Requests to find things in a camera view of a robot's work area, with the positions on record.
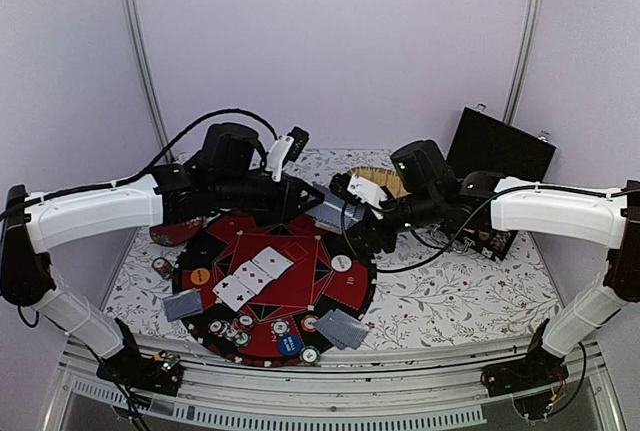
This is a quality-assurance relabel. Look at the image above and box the aluminium frame post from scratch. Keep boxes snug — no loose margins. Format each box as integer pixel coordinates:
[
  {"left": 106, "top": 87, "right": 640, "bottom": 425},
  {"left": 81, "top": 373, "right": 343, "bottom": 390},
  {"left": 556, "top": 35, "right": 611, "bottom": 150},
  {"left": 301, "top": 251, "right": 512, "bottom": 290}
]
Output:
[
  {"left": 121, "top": 0, "right": 169, "bottom": 149},
  {"left": 502, "top": 0, "right": 543, "bottom": 125}
]

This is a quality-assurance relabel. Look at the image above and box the red white poker chip stack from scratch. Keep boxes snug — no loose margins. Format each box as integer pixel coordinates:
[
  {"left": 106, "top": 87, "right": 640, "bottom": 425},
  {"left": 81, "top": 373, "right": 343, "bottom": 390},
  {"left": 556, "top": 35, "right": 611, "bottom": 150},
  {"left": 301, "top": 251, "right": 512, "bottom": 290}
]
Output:
[{"left": 301, "top": 315, "right": 319, "bottom": 333}]

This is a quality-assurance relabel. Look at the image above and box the dealt blue card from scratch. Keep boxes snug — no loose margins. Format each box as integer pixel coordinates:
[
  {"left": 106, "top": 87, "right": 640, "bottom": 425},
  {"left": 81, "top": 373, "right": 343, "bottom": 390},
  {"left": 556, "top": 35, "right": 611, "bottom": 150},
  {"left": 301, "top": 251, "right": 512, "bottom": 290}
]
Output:
[
  {"left": 162, "top": 288, "right": 204, "bottom": 322},
  {"left": 314, "top": 315, "right": 353, "bottom": 350}
]

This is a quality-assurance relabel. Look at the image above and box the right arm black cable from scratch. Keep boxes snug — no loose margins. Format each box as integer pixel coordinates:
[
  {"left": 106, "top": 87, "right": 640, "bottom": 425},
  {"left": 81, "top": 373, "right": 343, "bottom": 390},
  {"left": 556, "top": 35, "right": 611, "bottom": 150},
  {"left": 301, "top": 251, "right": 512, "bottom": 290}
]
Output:
[{"left": 342, "top": 183, "right": 640, "bottom": 273}]

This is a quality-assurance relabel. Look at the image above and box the multicolour chip stack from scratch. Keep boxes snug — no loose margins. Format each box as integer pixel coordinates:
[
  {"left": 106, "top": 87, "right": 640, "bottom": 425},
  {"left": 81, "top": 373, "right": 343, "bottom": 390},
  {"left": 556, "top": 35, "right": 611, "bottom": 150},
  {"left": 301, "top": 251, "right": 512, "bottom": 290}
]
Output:
[{"left": 151, "top": 257, "right": 173, "bottom": 280}]

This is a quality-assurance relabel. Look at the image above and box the white dealer button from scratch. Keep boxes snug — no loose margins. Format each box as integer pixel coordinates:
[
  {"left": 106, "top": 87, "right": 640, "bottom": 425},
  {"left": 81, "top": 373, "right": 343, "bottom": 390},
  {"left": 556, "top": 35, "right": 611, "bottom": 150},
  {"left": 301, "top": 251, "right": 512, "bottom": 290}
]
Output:
[{"left": 331, "top": 254, "right": 353, "bottom": 273}]

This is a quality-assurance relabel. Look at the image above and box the green poker chip stack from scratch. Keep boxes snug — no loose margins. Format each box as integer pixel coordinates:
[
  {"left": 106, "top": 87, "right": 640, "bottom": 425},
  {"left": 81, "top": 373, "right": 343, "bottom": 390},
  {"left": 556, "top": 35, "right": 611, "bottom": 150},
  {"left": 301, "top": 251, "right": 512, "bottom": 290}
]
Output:
[{"left": 299, "top": 346, "right": 320, "bottom": 365}]

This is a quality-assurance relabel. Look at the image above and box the face-up clubs card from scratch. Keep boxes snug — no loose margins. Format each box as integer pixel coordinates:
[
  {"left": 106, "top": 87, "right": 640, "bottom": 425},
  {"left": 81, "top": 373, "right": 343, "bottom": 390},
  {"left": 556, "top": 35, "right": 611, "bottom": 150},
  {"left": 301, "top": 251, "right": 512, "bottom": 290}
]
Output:
[{"left": 213, "top": 275, "right": 255, "bottom": 312}]

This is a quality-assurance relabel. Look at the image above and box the face-up diamonds card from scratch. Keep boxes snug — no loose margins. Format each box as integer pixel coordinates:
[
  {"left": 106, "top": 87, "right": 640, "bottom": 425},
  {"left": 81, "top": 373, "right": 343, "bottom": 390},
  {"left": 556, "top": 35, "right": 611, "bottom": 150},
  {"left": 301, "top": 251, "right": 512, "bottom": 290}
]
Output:
[
  {"left": 233, "top": 261, "right": 273, "bottom": 295},
  {"left": 252, "top": 247, "right": 294, "bottom": 279}
]

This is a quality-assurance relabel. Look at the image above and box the blue white poker chip stack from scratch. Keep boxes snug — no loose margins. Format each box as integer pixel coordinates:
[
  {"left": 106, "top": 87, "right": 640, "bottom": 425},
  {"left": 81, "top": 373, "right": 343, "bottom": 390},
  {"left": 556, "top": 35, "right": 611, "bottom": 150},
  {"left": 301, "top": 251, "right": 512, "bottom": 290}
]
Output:
[{"left": 221, "top": 324, "right": 251, "bottom": 348}]

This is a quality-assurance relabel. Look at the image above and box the red floral round dish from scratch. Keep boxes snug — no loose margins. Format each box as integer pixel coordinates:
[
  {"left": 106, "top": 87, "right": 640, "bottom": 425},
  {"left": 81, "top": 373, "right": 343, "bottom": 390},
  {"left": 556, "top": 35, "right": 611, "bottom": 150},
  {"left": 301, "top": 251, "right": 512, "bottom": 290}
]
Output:
[{"left": 149, "top": 218, "right": 204, "bottom": 247}]

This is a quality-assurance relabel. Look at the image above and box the woven bamboo tray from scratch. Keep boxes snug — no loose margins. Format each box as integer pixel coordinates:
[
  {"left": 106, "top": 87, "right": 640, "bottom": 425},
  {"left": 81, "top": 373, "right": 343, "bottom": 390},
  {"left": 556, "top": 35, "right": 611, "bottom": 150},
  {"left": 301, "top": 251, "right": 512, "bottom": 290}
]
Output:
[{"left": 348, "top": 166, "right": 409, "bottom": 198}]

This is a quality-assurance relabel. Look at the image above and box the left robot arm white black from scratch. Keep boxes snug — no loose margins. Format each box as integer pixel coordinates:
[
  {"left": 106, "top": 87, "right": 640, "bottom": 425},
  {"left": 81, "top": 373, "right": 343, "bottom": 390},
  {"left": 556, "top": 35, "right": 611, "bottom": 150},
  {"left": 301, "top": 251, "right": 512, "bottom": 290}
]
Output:
[{"left": 1, "top": 123, "right": 324, "bottom": 396}]

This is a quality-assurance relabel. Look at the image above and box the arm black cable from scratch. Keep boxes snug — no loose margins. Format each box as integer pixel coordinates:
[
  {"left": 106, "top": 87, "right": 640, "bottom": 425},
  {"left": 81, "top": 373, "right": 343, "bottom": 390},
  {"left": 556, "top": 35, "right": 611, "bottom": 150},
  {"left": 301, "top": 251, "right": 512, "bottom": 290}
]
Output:
[
  {"left": 0, "top": 108, "right": 279, "bottom": 222},
  {"left": 342, "top": 183, "right": 640, "bottom": 273}
]

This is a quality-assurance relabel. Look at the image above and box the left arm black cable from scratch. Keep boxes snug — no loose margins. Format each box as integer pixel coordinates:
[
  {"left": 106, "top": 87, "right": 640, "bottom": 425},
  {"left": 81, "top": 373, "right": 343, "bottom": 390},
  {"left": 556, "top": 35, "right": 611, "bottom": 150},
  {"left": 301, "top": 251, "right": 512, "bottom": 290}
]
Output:
[{"left": 0, "top": 108, "right": 279, "bottom": 222}]

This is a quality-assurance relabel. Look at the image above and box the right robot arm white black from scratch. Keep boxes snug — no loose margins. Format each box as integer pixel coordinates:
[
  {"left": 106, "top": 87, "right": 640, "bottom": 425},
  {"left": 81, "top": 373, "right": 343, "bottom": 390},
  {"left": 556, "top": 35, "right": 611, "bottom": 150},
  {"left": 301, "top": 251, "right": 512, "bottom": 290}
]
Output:
[{"left": 344, "top": 140, "right": 639, "bottom": 396}]

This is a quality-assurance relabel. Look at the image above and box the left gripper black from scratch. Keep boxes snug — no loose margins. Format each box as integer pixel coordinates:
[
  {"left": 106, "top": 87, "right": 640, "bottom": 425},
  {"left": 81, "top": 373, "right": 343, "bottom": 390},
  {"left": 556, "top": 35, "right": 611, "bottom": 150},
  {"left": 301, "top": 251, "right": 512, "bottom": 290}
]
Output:
[{"left": 214, "top": 171, "right": 326, "bottom": 220}]

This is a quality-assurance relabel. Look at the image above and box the aluminium frame post right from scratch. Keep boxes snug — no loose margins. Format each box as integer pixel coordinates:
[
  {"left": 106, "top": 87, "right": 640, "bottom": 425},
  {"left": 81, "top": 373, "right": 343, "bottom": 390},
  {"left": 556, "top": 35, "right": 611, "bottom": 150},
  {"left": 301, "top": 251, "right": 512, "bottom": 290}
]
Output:
[{"left": 502, "top": 0, "right": 543, "bottom": 125}]

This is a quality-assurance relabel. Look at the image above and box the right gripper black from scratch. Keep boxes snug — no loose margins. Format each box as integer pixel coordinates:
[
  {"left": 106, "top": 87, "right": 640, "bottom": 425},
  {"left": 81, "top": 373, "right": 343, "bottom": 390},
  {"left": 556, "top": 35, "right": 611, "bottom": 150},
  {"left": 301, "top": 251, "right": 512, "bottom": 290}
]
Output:
[{"left": 336, "top": 189, "right": 441, "bottom": 255}]

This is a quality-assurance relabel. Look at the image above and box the aluminium frame post left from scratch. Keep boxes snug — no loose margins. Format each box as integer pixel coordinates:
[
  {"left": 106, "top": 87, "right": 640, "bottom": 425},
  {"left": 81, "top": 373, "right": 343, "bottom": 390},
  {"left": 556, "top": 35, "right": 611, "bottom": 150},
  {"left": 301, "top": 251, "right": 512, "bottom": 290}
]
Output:
[{"left": 121, "top": 0, "right": 169, "bottom": 149}]

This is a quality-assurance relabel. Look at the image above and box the blue small blind button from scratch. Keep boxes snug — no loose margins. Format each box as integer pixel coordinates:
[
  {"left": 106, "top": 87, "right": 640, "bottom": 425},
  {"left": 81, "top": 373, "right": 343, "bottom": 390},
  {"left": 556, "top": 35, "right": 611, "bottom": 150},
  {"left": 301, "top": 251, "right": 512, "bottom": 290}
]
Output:
[{"left": 277, "top": 334, "right": 302, "bottom": 356}]

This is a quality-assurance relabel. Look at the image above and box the round red black poker mat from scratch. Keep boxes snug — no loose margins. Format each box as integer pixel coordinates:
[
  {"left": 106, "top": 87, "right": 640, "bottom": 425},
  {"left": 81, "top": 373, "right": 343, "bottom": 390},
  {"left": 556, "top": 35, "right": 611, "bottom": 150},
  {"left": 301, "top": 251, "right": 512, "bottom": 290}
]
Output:
[{"left": 172, "top": 213, "right": 376, "bottom": 367}]

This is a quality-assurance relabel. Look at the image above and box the orange big blind button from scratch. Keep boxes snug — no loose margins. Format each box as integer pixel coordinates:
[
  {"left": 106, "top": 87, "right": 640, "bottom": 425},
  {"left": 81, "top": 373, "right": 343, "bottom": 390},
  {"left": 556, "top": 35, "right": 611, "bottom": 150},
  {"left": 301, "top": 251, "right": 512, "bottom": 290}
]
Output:
[{"left": 190, "top": 268, "right": 211, "bottom": 286}]

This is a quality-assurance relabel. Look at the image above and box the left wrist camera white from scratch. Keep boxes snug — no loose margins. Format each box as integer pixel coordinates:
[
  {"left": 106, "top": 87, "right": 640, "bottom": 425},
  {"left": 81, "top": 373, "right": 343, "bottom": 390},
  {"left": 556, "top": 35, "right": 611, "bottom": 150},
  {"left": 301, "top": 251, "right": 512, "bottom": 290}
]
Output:
[{"left": 265, "top": 127, "right": 309, "bottom": 182}]

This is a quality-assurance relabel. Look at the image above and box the black poker set case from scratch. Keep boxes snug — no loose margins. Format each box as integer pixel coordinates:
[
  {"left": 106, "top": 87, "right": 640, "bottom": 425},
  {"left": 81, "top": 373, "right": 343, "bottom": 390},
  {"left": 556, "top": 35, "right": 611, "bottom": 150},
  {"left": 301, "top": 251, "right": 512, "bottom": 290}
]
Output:
[{"left": 444, "top": 106, "right": 558, "bottom": 264}]

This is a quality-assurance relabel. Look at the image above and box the aluminium front rail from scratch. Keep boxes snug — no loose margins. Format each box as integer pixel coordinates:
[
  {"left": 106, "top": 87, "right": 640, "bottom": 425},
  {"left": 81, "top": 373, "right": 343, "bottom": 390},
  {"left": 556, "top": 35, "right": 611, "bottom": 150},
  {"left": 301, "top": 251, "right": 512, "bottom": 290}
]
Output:
[{"left": 54, "top": 335, "right": 616, "bottom": 427}]

